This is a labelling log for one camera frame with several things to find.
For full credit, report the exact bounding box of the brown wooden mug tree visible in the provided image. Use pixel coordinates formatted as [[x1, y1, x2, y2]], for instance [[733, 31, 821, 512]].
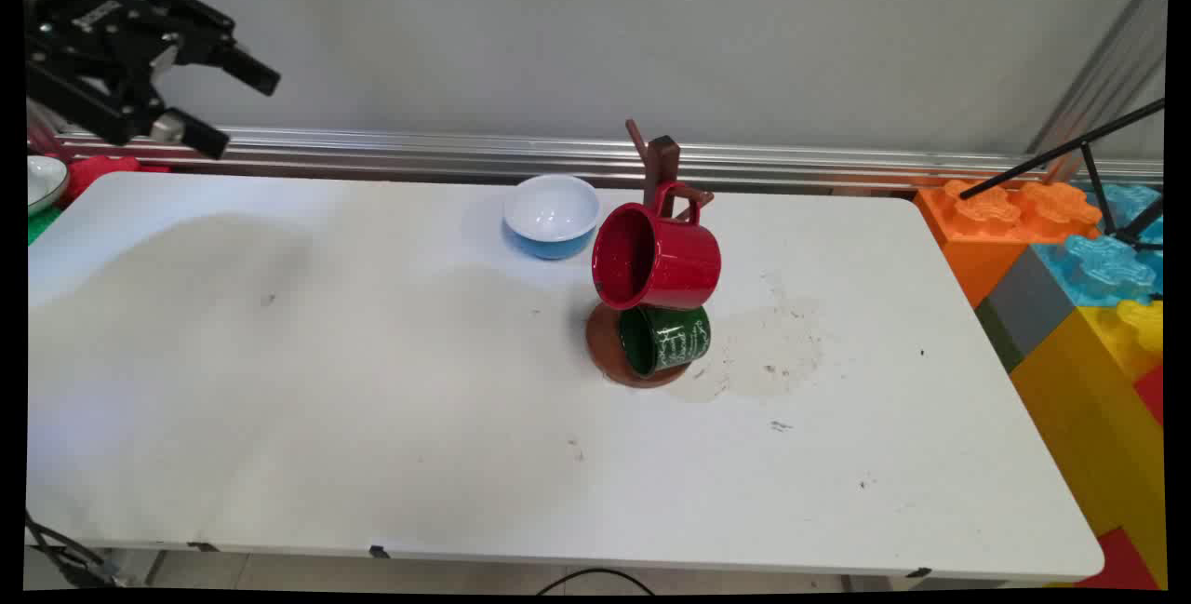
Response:
[[585, 118, 716, 389]]

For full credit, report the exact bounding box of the grey giant toy brick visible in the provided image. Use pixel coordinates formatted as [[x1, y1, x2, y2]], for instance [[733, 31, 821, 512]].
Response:
[[975, 246, 1080, 374]]

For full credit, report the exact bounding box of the aluminium rail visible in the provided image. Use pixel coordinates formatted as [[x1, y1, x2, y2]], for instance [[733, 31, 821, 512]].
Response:
[[56, 125, 1164, 193]]

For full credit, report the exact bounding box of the yellow giant toy brick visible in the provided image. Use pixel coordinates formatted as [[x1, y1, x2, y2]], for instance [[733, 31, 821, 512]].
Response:
[[1010, 299, 1169, 586]]

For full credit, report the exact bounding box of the orange giant toy brick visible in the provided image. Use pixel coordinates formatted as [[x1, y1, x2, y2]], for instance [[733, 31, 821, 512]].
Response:
[[914, 179, 1104, 309]]

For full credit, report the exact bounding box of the green enamel mug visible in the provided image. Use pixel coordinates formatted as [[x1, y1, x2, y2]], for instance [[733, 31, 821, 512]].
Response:
[[619, 303, 712, 378]]

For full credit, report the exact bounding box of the black cable with metal connector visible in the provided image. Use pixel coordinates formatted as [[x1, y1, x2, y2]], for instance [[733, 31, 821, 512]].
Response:
[[26, 511, 124, 586]]

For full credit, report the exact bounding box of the light blue giant toy brick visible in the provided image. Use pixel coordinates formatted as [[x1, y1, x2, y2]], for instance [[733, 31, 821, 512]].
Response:
[[1031, 183, 1164, 309]]

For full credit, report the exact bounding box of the black tripod stand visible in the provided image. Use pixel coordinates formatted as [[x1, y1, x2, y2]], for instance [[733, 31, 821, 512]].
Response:
[[958, 99, 1166, 251]]

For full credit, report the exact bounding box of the black floor cable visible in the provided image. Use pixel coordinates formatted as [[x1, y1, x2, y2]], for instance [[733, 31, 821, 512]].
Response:
[[535, 568, 658, 596]]

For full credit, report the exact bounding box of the red giant toy brick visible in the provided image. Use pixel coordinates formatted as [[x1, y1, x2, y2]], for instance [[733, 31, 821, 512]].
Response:
[[1079, 528, 1160, 591]]

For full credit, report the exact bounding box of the aluminium frame post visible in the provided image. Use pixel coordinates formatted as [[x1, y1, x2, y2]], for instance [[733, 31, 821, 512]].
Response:
[[1028, 0, 1169, 181]]

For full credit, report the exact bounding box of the blue and white bowl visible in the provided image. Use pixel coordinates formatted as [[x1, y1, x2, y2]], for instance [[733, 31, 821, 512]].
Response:
[[502, 174, 602, 261]]

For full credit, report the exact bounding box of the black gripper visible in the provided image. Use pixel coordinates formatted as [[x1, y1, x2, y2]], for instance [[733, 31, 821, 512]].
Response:
[[23, 0, 282, 160]]

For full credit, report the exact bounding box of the red enamel mug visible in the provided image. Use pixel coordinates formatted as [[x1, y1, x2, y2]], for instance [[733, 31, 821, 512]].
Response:
[[592, 181, 723, 312]]

